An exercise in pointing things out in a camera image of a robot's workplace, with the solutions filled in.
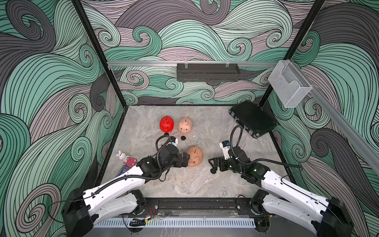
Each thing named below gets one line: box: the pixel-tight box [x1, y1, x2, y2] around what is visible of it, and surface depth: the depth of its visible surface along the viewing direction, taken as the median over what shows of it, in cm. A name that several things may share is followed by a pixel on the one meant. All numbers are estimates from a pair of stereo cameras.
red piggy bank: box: [159, 115, 175, 133], surface depth 100 cm
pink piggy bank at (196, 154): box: [188, 145, 203, 167], surface depth 83 cm
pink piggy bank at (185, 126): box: [178, 117, 193, 135], surface depth 99 cm
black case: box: [228, 100, 278, 139], surface depth 112 cm
